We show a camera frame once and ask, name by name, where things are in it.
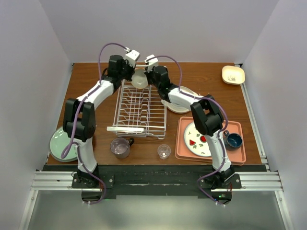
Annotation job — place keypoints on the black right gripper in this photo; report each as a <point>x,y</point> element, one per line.
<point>148,74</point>

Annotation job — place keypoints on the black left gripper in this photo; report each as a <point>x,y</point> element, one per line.
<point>131,68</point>

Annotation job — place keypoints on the white bowl with blue dashes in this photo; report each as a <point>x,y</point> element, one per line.
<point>139,79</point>

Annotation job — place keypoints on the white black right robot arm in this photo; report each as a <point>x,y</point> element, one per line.
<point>208,117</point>

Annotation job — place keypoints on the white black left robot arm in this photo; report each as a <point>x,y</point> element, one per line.
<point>79,116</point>

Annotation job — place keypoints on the cream plate with blue swirl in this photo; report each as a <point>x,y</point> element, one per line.
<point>176,108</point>

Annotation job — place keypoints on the cream square panda bowl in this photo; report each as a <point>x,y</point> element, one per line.
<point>233,75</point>

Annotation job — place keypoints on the small clear glass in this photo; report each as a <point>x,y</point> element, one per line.
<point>164,151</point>

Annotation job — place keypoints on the purple translucent measuring cup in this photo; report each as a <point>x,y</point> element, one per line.
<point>120,147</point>

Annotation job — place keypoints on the white watermelon pattern plate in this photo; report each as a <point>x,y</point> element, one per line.
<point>196,142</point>

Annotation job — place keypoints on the light green plate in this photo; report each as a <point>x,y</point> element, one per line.
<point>58,142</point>

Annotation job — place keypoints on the dark blue ceramic mug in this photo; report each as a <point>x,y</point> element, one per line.
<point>232,141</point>

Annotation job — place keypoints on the pink plastic tray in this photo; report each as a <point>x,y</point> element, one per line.
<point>237,157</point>

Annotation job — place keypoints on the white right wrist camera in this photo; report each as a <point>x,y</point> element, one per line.
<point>151,61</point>

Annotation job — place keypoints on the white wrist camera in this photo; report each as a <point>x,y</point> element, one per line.
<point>131,56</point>
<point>151,61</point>

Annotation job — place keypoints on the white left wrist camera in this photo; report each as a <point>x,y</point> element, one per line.
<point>131,56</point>

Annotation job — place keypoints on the white wire dish rack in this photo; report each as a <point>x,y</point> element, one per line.
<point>139,112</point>

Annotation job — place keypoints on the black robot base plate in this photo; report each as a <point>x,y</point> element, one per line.
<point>111,181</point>

